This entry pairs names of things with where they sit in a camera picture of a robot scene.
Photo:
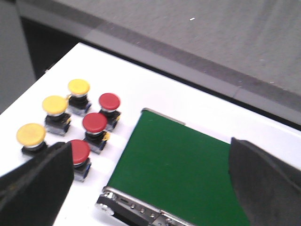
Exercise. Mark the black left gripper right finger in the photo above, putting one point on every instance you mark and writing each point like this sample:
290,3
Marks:
268,189

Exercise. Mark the grey stone countertop slab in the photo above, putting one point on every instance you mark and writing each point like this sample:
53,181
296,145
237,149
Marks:
246,50

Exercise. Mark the red mushroom push button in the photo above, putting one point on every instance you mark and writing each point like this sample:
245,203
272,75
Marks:
96,135
81,160
109,103

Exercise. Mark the aluminium conveyor side rail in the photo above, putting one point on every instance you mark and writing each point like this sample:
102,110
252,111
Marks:
135,212

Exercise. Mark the green conveyor belt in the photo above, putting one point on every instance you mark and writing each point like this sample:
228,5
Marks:
179,170

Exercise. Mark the yellow mushroom push button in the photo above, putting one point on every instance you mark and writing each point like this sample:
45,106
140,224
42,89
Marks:
32,137
57,121
78,102

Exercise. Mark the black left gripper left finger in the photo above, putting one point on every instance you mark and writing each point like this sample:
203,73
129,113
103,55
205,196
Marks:
33,193

